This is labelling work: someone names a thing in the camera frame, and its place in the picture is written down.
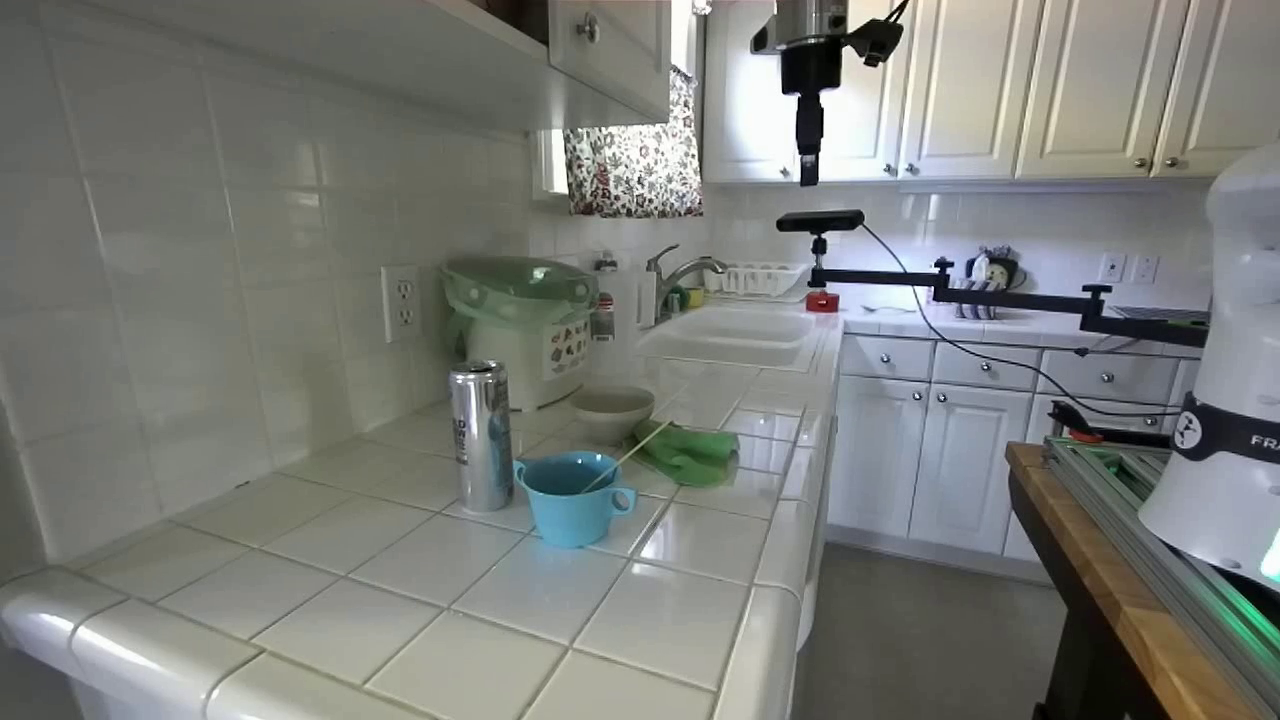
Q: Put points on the floral window curtain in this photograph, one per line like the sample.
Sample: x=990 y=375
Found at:
x=636 y=171

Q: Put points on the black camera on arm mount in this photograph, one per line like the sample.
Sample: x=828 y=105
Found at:
x=990 y=281

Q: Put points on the silver metal can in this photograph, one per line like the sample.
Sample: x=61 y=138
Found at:
x=483 y=434

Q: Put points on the white plastic tub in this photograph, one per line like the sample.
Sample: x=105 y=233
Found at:
x=735 y=334

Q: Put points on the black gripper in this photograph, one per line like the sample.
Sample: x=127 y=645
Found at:
x=808 y=40

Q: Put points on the wall power outlet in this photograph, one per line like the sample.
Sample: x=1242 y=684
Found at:
x=402 y=302

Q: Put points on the white appliance with green lid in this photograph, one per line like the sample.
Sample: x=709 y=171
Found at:
x=535 y=319

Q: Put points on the wooden table with rail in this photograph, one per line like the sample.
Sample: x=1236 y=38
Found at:
x=1149 y=633

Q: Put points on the green cloth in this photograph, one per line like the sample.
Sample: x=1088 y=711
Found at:
x=693 y=459

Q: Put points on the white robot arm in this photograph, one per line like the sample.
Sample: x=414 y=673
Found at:
x=1220 y=486

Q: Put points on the blue ceramic cup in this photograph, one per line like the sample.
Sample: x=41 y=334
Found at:
x=574 y=497

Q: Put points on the white bowl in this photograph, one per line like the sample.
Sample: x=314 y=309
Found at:
x=610 y=413

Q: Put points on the chrome sink faucet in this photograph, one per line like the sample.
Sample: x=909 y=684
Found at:
x=671 y=284

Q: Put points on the white lower cabinets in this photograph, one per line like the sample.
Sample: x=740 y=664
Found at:
x=920 y=430

